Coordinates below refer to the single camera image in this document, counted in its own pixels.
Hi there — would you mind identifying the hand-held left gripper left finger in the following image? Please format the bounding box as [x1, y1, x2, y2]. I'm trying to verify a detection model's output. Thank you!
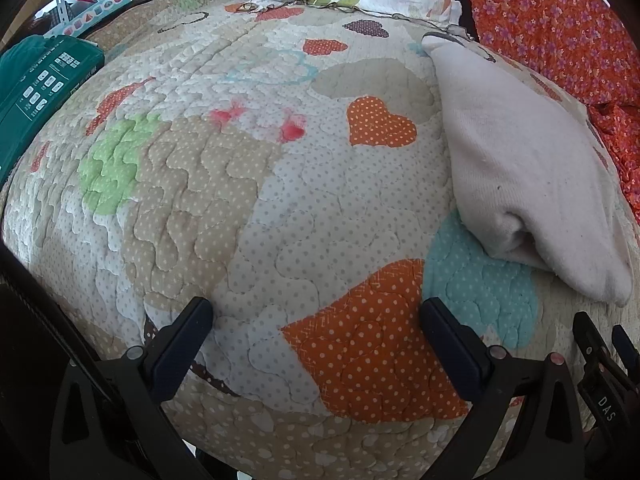
[47, 296, 216, 480]

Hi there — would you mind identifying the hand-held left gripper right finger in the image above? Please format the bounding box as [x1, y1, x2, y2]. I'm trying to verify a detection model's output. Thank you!
[419, 296, 587, 480]

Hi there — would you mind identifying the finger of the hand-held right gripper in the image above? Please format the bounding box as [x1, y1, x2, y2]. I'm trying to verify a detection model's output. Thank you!
[572, 311, 619, 397]
[611, 324, 640, 392]

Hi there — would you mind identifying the white small garment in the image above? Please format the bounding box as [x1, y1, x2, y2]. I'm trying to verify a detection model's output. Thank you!
[421, 32, 635, 307]

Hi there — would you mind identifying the heart patchwork quilt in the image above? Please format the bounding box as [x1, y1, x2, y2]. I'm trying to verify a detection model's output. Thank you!
[0, 0, 640, 480]

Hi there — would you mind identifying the green box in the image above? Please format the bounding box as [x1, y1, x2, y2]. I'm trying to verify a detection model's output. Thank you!
[0, 35, 106, 187]

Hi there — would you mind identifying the orange floral blanket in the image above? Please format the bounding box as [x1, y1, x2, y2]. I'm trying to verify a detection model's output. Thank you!
[457, 0, 640, 208]

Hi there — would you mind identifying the strip with coloured shapes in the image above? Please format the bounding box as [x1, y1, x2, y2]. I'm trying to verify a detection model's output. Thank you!
[42, 0, 133, 39]

